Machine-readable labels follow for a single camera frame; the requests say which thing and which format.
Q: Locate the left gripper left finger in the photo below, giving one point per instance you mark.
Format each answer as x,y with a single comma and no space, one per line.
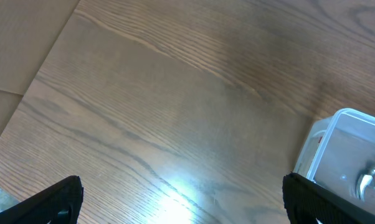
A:
57,204

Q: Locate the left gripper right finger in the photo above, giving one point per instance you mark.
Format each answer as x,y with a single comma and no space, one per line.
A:
307,202

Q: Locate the clear plastic container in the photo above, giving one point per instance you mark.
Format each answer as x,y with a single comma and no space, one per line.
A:
337,150

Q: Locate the small claw hammer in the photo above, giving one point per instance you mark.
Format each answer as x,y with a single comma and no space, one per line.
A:
365,180

